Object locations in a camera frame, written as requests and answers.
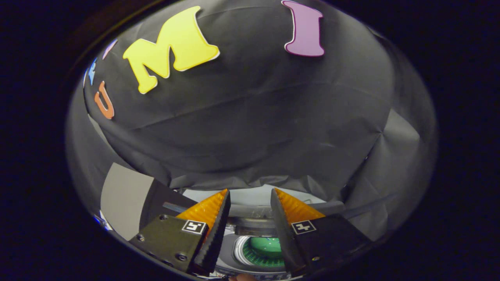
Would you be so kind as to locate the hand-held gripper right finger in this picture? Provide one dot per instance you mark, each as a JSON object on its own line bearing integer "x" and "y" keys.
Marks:
{"x": 282, "y": 234}

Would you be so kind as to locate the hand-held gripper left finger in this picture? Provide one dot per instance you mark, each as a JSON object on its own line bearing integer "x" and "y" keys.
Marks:
{"x": 216, "y": 234}

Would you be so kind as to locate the green polo shirt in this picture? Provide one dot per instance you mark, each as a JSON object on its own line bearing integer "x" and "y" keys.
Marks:
{"x": 265, "y": 246}

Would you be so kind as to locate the grey washing machine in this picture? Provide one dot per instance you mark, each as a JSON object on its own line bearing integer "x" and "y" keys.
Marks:
{"x": 229, "y": 258}

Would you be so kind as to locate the dark washing machine lid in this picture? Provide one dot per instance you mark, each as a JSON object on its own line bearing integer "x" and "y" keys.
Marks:
{"x": 252, "y": 212}

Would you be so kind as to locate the pile of printed papers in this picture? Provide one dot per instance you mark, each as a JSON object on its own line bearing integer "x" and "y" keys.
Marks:
{"x": 103, "y": 222}

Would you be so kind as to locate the black backdrop cloth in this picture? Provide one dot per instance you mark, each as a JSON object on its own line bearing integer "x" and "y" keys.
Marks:
{"x": 254, "y": 117}

